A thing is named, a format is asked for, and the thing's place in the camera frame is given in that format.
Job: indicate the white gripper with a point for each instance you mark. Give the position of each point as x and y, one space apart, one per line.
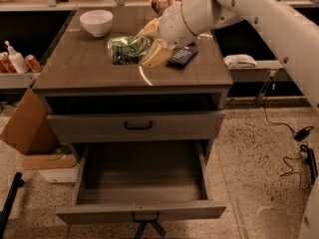
172 26

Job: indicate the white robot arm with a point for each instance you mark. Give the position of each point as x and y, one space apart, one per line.
290 36

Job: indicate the grey wooden drawer cabinet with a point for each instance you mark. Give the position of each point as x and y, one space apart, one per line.
80 79

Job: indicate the closed grey upper drawer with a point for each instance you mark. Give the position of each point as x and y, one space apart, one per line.
136 127

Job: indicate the open grey middle drawer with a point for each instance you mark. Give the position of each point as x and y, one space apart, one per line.
141 181

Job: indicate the red soda can at edge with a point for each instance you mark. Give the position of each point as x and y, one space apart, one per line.
5 64

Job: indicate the dark blue snack bar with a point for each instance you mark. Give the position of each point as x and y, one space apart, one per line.
182 56

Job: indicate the brown chip bag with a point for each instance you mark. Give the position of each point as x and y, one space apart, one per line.
162 3

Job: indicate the white ceramic bowl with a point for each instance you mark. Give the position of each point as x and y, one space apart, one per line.
97 22

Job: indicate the folded white cloth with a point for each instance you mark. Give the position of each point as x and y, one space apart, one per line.
240 61

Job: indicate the white pump bottle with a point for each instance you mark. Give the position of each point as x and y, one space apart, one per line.
16 59

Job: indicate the brown cardboard box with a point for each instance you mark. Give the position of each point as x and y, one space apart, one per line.
29 133

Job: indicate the black power adapter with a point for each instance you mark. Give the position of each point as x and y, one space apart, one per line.
303 133

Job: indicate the black stand right edge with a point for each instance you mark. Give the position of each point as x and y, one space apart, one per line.
311 161

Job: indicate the black pole lower left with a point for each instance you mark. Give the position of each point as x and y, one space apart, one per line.
4 214

